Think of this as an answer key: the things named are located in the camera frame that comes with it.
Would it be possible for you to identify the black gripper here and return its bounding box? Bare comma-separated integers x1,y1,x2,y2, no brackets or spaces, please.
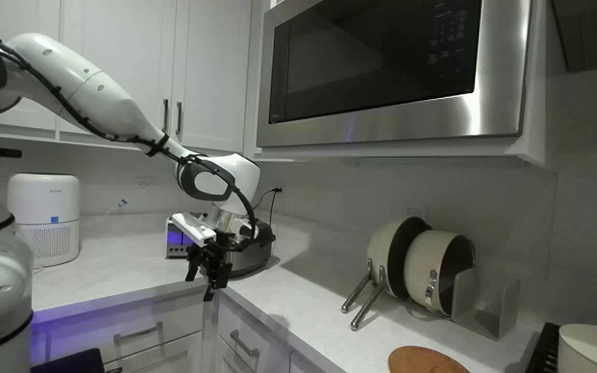
184,231,236,303

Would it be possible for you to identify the silver black rice cooker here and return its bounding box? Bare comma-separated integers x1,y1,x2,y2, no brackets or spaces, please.
213,214,278,280

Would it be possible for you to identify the silver toaster with purple display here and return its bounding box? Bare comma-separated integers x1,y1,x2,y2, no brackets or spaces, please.
164,214,202,260

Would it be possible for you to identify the white drawer front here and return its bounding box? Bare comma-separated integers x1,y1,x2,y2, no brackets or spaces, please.
30,287,210,368
213,294,295,373

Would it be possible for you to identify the dark blue chair back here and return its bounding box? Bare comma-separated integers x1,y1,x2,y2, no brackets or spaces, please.
30,346,108,373

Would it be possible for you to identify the white cylindrical air purifier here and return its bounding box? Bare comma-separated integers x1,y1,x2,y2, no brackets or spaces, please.
5,171,84,270

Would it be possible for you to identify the large cream frying pan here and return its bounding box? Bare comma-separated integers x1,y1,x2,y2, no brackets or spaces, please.
340,214,434,315

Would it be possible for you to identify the small cream saucepan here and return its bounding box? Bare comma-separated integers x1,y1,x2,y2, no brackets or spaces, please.
348,227,480,332

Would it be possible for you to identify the round wooden board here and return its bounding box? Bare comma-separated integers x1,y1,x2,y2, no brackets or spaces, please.
386,344,472,373

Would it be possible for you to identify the stainless steel microwave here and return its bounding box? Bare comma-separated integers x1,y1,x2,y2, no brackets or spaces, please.
255,0,534,149

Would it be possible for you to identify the grey metal pan rack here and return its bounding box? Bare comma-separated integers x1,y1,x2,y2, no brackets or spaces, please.
449,265,525,341

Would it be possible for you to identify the black stove top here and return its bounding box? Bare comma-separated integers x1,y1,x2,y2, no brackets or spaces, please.
523,318,564,373

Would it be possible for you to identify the white pot with lid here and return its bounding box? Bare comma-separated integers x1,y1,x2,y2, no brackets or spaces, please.
556,321,597,373

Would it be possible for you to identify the metal drawer handle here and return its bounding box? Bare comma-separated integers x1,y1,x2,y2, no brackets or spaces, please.
229,327,263,360
112,318,167,347

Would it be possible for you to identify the black rice cooker power cord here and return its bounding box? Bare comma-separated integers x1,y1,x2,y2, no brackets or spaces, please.
251,184,285,214

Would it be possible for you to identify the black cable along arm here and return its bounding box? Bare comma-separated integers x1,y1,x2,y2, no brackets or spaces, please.
0,29,262,239

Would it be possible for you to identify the white wall cabinet door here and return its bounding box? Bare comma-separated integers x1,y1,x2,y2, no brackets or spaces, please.
58,0,179,137
173,0,255,155

